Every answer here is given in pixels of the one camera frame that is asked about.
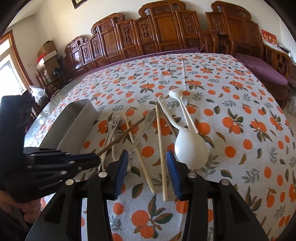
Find dark brown wooden chopstick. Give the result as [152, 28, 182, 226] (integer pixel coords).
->
[97, 116, 145, 156]

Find small white plastic spoon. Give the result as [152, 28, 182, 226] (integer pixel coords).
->
[169, 89, 198, 133]

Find stacked cardboard boxes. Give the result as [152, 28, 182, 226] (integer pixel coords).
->
[36, 41, 60, 77]

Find red card sign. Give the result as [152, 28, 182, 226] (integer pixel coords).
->
[261, 29, 278, 48]

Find orange fruit print tablecloth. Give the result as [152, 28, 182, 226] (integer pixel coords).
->
[24, 52, 296, 241]

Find carved wooden armchair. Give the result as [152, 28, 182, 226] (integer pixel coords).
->
[205, 1, 292, 108]

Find person's left hand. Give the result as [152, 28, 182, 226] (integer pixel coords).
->
[0, 191, 41, 223]

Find wooden side chair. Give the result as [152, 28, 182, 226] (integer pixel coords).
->
[36, 68, 67, 98]

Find smiley handle steel spoon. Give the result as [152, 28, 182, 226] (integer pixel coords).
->
[98, 115, 121, 172]

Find steel utensil handle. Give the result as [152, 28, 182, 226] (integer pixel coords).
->
[128, 109, 156, 155]

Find purple seat cushion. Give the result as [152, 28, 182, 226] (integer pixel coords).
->
[236, 53, 288, 86]

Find carved wooden bench backrest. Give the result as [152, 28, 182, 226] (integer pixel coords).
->
[64, 1, 203, 76]

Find large white rice paddle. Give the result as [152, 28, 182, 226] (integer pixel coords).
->
[158, 95, 209, 170]

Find white plastic bag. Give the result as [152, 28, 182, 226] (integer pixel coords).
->
[29, 85, 49, 106]

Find stainless steel utensil tray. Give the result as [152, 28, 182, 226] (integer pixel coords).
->
[24, 99, 98, 155]

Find light wooden chopstick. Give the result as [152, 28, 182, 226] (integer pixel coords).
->
[122, 112, 156, 193]
[155, 104, 168, 201]

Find dark picture frame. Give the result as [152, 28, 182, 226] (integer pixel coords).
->
[72, 0, 87, 9]

